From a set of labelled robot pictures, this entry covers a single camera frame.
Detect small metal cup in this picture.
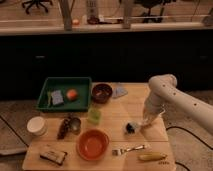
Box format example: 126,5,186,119
70,117,81,134

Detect green plastic cup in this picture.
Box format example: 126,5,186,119
87,108,101,125

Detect green stick in tray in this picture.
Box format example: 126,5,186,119
47,91,52,107

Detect black cable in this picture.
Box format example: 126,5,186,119
165,125,213,151

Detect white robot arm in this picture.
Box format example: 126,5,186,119
142,74,213,135

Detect black-bristled brush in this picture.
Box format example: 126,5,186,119
125,122,141,134

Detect black office chair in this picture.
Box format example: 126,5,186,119
21,0,53,14
134,0,176,23

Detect white round container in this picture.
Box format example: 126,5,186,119
27,116,47,136

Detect silver fork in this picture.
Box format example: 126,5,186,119
112,144,147,156

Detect black office chair right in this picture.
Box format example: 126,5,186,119
134,0,176,23

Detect orange fruit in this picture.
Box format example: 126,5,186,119
66,89,78,101

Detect grey blue cloth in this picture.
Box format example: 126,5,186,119
112,86,128,99

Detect orange bowl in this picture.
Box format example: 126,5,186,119
76,129,109,161

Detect green plastic tray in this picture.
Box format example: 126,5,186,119
37,77,92,112

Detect blue sponge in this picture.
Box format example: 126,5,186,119
51,90,64,105

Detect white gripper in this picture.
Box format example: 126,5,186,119
142,107,165,126

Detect dark brown bowl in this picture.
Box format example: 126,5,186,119
92,83,112,104

